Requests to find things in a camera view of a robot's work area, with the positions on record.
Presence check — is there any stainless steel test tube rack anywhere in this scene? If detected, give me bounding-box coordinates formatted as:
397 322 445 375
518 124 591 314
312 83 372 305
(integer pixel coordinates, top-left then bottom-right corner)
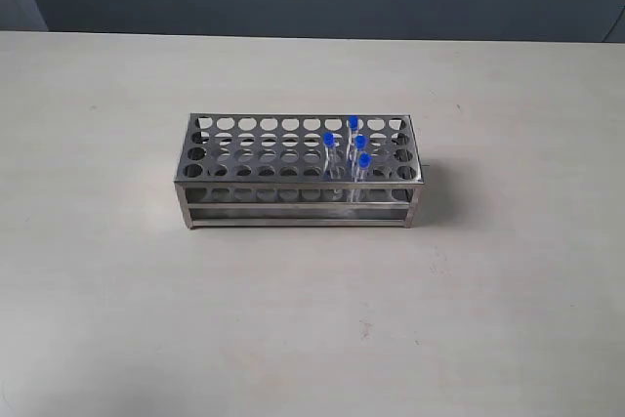
174 113 425 229

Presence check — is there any blue capped test tube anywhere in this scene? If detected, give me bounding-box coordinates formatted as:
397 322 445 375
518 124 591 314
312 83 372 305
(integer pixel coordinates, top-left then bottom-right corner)
351 152 371 202
346 115 359 169
323 132 341 181
351 134 367 177

